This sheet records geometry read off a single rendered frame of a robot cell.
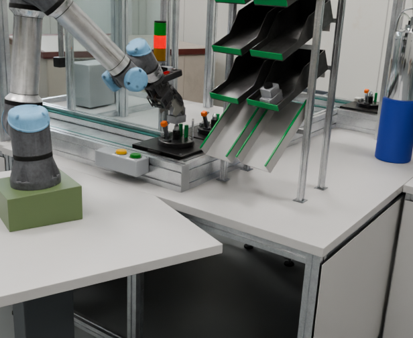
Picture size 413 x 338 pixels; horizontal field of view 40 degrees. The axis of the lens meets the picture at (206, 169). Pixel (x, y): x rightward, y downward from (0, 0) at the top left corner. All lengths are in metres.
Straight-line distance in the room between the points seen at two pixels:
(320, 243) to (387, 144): 0.97
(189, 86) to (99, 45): 5.22
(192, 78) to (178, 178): 5.00
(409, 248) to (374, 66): 3.29
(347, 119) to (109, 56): 1.66
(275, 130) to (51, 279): 0.91
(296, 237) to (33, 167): 0.80
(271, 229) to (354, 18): 4.10
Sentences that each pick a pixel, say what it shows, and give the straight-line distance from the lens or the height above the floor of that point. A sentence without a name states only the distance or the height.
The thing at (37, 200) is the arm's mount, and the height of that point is 0.94.
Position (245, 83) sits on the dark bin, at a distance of 2.00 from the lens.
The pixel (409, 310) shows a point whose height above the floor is 0.34.
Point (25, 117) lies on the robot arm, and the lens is 1.72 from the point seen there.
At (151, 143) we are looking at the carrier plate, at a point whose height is 0.97.
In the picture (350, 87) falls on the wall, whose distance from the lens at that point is 5.68.
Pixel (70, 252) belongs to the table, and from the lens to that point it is 1.59.
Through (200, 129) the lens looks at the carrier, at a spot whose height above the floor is 0.99.
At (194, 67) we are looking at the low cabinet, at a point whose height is 0.60.
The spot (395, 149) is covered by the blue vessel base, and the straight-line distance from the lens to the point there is 2.57.
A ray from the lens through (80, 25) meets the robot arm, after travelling 1.74.
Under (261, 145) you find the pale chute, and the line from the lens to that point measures 1.93.
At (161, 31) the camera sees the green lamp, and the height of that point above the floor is 1.38.
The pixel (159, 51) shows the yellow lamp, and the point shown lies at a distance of 2.32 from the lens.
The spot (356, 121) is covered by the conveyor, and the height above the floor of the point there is 0.91.
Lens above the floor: 1.56
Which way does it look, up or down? 18 degrees down
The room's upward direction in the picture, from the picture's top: 3 degrees clockwise
